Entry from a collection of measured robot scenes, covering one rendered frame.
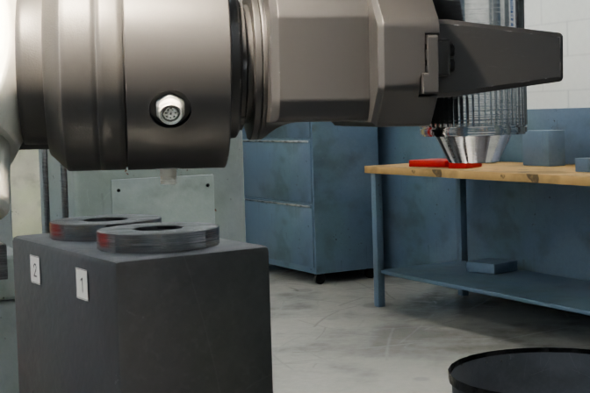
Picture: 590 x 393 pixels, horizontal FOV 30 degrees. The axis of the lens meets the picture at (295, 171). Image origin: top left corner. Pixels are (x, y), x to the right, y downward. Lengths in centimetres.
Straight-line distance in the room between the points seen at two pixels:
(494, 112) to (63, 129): 18
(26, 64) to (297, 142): 744
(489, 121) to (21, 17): 20
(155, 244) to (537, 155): 561
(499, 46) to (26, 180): 841
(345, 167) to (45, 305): 702
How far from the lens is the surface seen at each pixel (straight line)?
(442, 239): 762
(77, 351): 82
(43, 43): 44
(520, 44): 47
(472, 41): 46
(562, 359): 277
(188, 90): 43
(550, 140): 626
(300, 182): 786
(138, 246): 78
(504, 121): 47
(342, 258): 789
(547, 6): 677
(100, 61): 43
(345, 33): 44
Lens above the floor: 121
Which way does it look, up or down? 3 degrees down
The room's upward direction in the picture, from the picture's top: 2 degrees counter-clockwise
